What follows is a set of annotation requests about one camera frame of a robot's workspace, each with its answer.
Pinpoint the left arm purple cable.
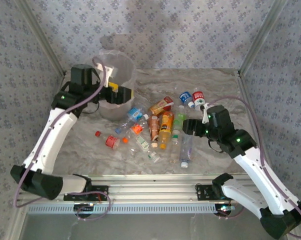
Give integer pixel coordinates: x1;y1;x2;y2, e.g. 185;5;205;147
12;56;112;221

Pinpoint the brown bottle cream cap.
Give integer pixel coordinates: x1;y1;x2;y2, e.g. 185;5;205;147
148;114;161;148

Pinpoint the orange label clear bottle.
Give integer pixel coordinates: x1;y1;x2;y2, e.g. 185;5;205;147
122;119;151;145

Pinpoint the grey slotted cable duct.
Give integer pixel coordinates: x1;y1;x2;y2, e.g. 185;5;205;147
27;202;233;215

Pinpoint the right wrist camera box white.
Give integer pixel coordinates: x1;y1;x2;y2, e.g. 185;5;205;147
199;103;210;125

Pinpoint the clear plastic bin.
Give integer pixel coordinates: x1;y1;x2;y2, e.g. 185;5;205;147
78;49;138;121

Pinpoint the aluminium frame post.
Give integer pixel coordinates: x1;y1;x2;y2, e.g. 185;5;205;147
237;0;289;77
14;0;67;77

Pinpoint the gold red drink carton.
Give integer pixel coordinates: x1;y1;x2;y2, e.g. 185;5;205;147
147;96;175;116

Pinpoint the green white label small bottle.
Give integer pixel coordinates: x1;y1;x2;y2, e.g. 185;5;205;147
134;134;161;164

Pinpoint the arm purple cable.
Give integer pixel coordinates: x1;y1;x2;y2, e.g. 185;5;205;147
204;95;301;240
12;56;112;221

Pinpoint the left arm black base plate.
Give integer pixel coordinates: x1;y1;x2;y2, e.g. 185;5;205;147
57;185;109;202

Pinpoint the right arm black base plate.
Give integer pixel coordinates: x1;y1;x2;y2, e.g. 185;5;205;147
194;183;243;201

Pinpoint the clear bottle purple label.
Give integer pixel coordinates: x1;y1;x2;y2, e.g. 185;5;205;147
179;134;194;169

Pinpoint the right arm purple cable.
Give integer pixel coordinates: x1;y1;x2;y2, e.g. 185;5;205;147
204;95;301;240

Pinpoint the red white label bottle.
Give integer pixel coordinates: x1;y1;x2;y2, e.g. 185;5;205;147
191;89;207;111

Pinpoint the clear bottle green cap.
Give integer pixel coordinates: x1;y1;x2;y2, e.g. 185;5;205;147
169;134;182;165

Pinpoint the dark blue label bottle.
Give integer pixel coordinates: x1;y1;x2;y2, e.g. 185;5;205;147
179;91;196;109

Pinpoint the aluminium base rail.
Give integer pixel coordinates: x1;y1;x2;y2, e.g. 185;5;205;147
17;174;290;204

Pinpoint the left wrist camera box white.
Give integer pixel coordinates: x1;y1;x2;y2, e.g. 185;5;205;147
93;61;116;88

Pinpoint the light blue label clear bottle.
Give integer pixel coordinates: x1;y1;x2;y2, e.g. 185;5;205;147
126;106;150;124

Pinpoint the green label soda water bottle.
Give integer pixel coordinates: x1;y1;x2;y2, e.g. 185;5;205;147
172;104;187;135

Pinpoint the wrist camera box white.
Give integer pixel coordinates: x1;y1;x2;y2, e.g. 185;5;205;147
93;61;116;88
199;103;210;125

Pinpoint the red label bottle red cap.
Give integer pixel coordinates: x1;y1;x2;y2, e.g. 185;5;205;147
94;130;121;150

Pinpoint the clear bottle blue cap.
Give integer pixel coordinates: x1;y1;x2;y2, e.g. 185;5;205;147
114;117;135;134

